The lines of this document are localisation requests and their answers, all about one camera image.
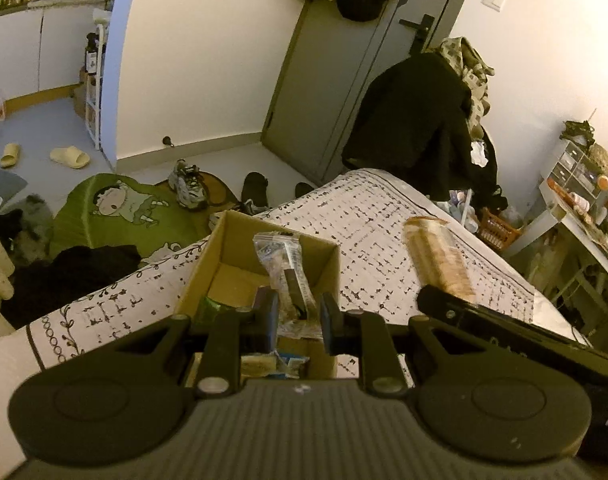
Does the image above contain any grey fluffy cloth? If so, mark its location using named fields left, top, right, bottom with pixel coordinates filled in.
left=14, top=195, right=55, bottom=261

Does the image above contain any bread loaf package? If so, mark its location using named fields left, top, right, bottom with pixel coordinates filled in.
left=403, top=215, right=477, bottom=306

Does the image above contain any white shelf rack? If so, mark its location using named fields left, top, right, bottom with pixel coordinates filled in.
left=84, top=10, right=110, bottom=151

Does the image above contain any patterned scarf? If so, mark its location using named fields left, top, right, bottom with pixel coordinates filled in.
left=441, top=37, right=495, bottom=136

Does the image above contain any dark clothes pile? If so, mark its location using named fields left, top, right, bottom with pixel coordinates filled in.
left=0, top=245, right=142, bottom=328

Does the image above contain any dark green ornament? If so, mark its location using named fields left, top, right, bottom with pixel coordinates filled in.
left=561, top=120, right=597, bottom=146

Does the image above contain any dark glass bottle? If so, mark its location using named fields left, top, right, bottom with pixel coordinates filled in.
left=84, top=34, right=99, bottom=78

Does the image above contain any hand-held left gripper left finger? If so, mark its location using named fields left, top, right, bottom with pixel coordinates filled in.
left=111, top=287, right=281, bottom=401

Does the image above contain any brown cardboard box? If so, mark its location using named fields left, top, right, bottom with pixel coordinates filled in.
left=174, top=210, right=341, bottom=381

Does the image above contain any white black printed blanket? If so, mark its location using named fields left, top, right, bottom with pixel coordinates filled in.
left=26, top=169, right=539, bottom=376

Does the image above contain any clear plastic bag pile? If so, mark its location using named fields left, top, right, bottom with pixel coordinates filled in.
left=449, top=190, right=479, bottom=231

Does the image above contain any black shoe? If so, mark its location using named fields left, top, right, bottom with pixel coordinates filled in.
left=241, top=172, right=269, bottom=211

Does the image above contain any grey door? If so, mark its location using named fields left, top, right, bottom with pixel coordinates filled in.
left=261, top=0, right=467, bottom=186

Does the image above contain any green cartoon mat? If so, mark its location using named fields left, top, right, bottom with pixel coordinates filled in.
left=51, top=172, right=235, bottom=261

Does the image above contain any white kitchen cabinet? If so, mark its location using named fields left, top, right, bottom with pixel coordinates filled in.
left=0, top=0, right=107, bottom=111

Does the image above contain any blue snack packet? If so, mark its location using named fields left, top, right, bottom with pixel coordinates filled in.
left=274, top=350, right=309, bottom=378

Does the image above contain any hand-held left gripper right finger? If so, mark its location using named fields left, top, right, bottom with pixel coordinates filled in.
left=319, top=292, right=492, bottom=399

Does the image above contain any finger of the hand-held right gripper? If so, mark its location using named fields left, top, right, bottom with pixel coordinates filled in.
left=416, top=285, right=489, bottom=333

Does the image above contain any white desk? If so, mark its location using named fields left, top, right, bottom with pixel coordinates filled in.
left=504, top=180, right=608, bottom=311

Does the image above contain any white drawer organiser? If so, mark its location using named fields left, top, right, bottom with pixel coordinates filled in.
left=551, top=140, right=608, bottom=201

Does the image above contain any clear packet with dark bar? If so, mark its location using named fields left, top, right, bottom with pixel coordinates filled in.
left=253, top=232, right=321, bottom=341

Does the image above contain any black door handle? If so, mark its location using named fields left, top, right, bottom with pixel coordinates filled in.
left=399, top=15, right=435, bottom=56

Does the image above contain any black coat pile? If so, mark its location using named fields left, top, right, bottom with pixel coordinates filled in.
left=341, top=52, right=509, bottom=211

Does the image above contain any orange plastic basket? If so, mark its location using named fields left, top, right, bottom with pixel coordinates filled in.
left=478, top=208, right=523, bottom=252

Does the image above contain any grey sneaker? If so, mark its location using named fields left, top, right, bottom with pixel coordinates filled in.
left=168, top=160, right=209, bottom=209

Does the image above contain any green snack packet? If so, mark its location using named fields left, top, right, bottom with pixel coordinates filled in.
left=199, top=296, right=235, bottom=326

